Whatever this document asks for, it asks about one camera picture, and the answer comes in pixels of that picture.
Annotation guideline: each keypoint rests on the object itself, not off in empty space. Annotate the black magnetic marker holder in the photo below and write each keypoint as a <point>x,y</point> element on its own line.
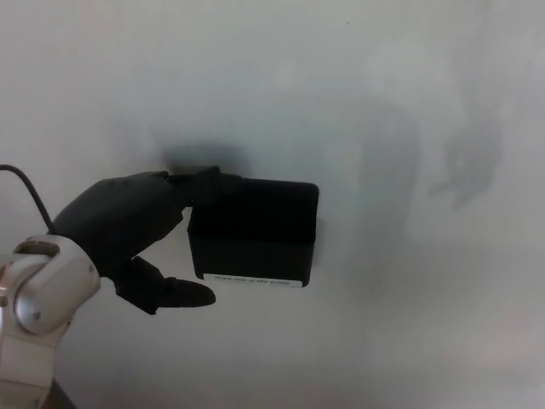
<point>264,251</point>

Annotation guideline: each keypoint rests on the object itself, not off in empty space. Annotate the white whiteboard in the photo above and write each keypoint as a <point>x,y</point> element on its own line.
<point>340,85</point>

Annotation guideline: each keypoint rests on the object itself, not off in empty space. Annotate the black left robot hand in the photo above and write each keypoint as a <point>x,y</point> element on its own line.
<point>115,221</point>

